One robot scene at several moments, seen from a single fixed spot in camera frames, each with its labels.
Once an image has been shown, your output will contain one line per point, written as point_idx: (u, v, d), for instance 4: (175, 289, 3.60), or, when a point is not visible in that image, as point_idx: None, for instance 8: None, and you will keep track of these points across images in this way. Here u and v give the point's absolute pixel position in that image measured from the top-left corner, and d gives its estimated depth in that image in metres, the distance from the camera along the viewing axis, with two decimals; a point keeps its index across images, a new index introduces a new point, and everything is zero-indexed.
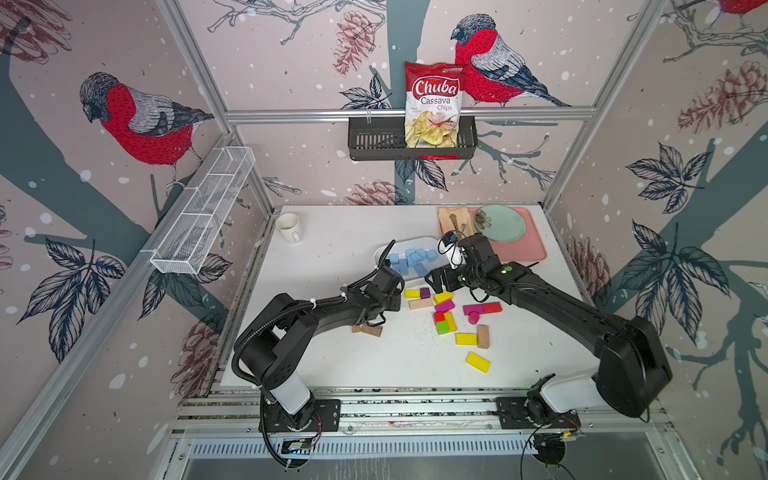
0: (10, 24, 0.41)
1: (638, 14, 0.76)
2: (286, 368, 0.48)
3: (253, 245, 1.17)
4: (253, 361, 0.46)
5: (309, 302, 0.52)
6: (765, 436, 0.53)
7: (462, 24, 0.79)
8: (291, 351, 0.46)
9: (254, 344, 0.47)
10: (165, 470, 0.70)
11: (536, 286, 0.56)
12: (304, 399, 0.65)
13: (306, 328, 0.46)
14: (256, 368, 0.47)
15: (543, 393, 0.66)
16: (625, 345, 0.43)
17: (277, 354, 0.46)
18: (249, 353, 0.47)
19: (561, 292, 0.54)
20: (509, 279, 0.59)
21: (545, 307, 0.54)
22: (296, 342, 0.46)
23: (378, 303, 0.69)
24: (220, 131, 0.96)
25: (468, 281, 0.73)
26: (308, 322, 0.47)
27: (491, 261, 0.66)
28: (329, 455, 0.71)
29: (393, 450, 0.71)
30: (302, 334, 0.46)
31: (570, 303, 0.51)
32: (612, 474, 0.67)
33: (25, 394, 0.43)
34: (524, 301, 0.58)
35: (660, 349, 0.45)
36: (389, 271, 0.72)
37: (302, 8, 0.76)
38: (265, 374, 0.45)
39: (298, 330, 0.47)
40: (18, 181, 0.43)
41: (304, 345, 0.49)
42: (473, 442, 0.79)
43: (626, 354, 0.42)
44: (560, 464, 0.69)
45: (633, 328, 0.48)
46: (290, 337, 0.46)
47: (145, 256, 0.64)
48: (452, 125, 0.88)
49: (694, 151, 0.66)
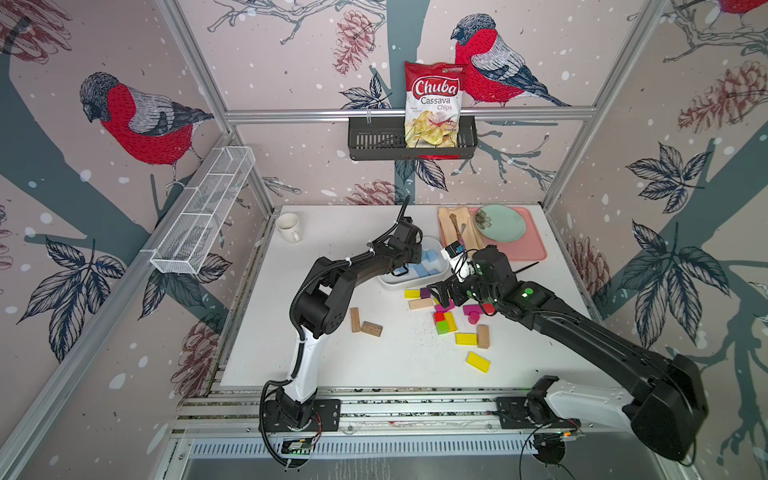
0: (10, 24, 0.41)
1: (638, 14, 0.76)
2: (339, 315, 0.57)
3: (253, 245, 1.17)
4: (311, 314, 0.57)
5: (345, 261, 0.60)
6: (765, 436, 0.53)
7: (462, 24, 0.79)
8: (340, 301, 0.55)
9: (309, 300, 0.57)
10: (165, 470, 0.70)
11: (565, 316, 0.52)
12: (312, 389, 0.67)
13: (349, 282, 0.55)
14: (314, 319, 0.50)
15: (548, 399, 0.65)
16: (671, 392, 0.40)
17: (329, 304, 0.56)
18: (304, 308, 0.57)
19: (591, 322, 0.50)
20: (531, 304, 0.55)
21: (577, 339, 0.50)
22: (343, 293, 0.55)
23: (403, 254, 0.76)
24: (220, 131, 0.96)
25: (477, 297, 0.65)
26: (350, 276, 0.55)
27: (509, 280, 0.61)
28: (329, 455, 0.71)
29: (393, 450, 0.71)
30: (346, 288, 0.55)
31: (604, 337, 0.47)
32: (613, 474, 0.67)
33: (24, 394, 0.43)
34: (550, 330, 0.54)
35: (699, 388, 0.43)
36: (407, 222, 0.79)
37: (302, 8, 0.76)
38: (321, 322, 0.56)
39: (342, 285, 0.55)
40: (18, 181, 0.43)
41: (349, 297, 0.58)
42: (472, 442, 0.79)
43: (673, 402, 0.39)
44: (560, 464, 0.69)
45: (673, 366, 0.45)
46: (336, 290, 0.56)
47: (145, 256, 0.64)
48: (452, 125, 0.88)
49: (694, 150, 0.66)
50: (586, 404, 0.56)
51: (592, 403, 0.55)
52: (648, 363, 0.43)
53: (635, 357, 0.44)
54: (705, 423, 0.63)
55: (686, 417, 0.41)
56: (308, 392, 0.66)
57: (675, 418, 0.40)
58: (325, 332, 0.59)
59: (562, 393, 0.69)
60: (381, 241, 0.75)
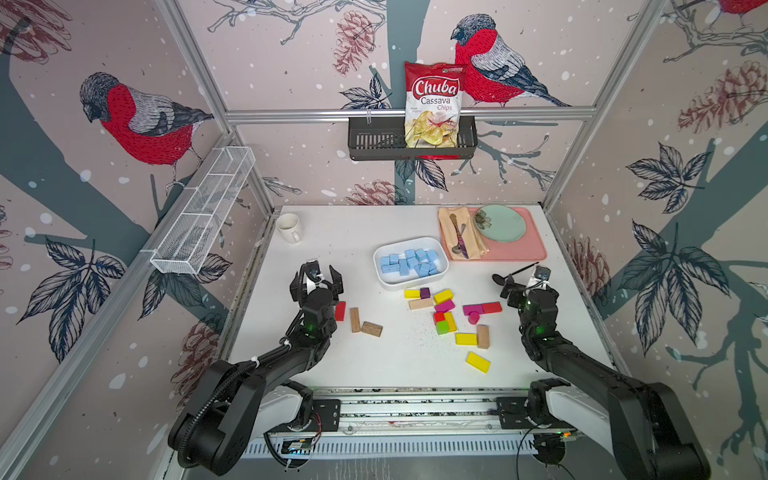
0: (10, 24, 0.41)
1: (638, 14, 0.76)
2: (239, 439, 0.43)
3: (253, 245, 1.17)
4: (202, 448, 0.41)
5: (250, 362, 0.48)
6: (764, 437, 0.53)
7: (462, 24, 0.79)
8: (240, 420, 0.42)
9: (202, 428, 0.41)
10: (165, 470, 0.70)
11: (571, 351, 0.59)
12: (296, 403, 0.63)
13: (253, 389, 0.43)
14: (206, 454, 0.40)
15: (548, 394, 0.65)
16: (631, 396, 0.44)
17: (224, 427, 0.42)
18: (196, 442, 0.41)
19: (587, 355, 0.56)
20: (548, 347, 0.64)
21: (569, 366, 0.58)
22: (245, 406, 0.42)
23: (322, 341, 0.66)
24: (220, 131, 0.96)
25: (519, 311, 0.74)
26: (254, 382, 0.44)
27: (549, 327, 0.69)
28: (329, 455, 0.71)
29: (393, 450, 0.71)
30: (248, 397, 0.43)
31: (596, 364, 0.53)
32: (611, 473, 0.68)
33: (24, 394, 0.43)
34: (557, 363, 0.62)
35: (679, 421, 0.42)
36: (315, 305, 0.64)
37: (302, 8, 0.76)
38: (217, 455, 0.40)
39: (245, 394, 0.43)
40: (18, 180, 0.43)
41: (253, 411, 0.44)
42: (471, 442, 0.79)
43: (630, 404, 0.43)
44: (560, 463, 0.69)
45: (652, 393, 0.47)
46: (237, 404, 0.42)
47: (145, 256, 0.64)
48: (452, 125, 0.88)
49: (694, 150, 0.66)
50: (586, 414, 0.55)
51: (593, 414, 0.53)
52: (624, 382, 0.46)
53: (614, 377, 0.48)
54: (705, 423, 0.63)
55: (645, 428, 0.42)
56: (292, 411, 0.63)
57: (628, 416, 0.43)
58: (221, 469, 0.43)
59: (562, 394, 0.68)
60: (297, 332, 0.65)
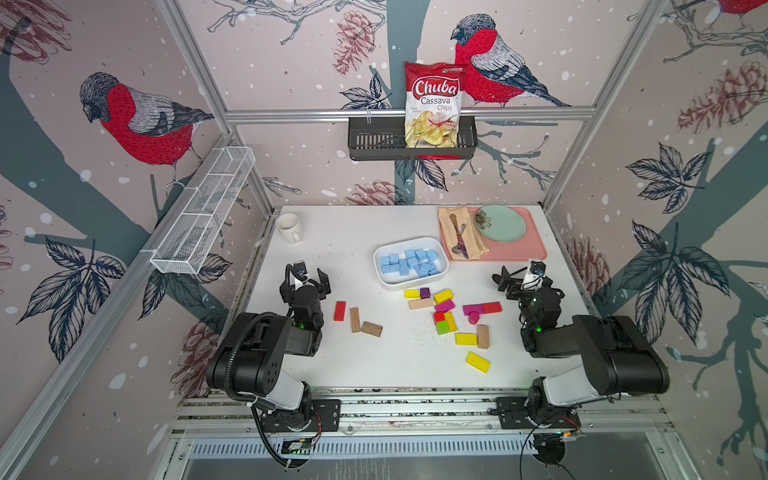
0: (10, 24, 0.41)
1: (638, 14, 0.76)
2: (274, 368, 0.47)
3: (253, 245, 1.17)
4: (243, 375, 0.45)
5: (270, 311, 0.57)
6: (764, 436, 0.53)
7: (462, 24, 0.79)
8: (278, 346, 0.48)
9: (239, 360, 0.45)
10: (165, 470, 0.70)
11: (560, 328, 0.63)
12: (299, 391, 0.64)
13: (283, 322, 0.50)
14: (249, 379, 0.45)
15: (545, 382, 0.67)
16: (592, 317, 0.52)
17: (264, 353, 0.46)
18: (236, 371, 0.45)
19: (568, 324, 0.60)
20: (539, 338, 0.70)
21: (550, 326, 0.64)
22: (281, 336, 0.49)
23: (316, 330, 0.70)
24: (220, 131, 0.96)
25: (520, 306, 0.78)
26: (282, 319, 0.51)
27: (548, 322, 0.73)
28: (329, 455, 0.71)
29: (393, 450, 0.71)
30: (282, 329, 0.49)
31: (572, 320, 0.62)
32: (612, 474, 0.67)
33: (24, 394, 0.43)
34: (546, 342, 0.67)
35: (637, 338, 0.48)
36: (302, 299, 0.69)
37: (302, 8, 0.76)
38: (260, 377, 0.44)
39: (278, 328, 0.49)
40: (18, 180, 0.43)
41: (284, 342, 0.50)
42: (472, 442, 0.79)
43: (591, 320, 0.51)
44: (560, 464, 0.69)
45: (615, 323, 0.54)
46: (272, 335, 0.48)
47: (145, 256, 0.64)
48: (452, 125, 0.88)
49: (694, 150, 0.66)
50: (573, 377, 0.57)
51: (579, 374, 0.55)
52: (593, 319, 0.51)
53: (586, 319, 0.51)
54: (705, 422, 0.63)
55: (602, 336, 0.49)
56: (295, 400, 0.63)
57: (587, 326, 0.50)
58: (264, 391, 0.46)
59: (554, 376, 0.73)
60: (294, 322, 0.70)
